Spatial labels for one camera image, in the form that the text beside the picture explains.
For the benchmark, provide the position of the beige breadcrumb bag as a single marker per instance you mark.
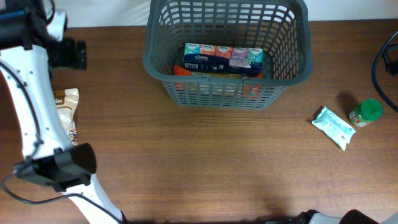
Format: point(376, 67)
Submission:
point(66, 103)

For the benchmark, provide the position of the Kleenex tissue multipack box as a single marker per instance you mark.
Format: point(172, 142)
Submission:
point(247, 62)

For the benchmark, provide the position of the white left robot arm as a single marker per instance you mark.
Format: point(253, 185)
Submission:
point(32, 43)

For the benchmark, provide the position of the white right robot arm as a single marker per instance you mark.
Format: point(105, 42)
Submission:
point(351, 217)

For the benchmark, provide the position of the grey plastic basket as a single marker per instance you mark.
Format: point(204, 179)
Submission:
point(279, 28)

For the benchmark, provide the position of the light green wipes packet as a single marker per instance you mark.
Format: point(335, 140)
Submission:
point(334, 127)

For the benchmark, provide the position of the green lid jar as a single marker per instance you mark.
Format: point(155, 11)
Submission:
point(366, 112)

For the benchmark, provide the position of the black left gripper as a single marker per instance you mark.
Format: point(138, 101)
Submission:
point(71, 60)

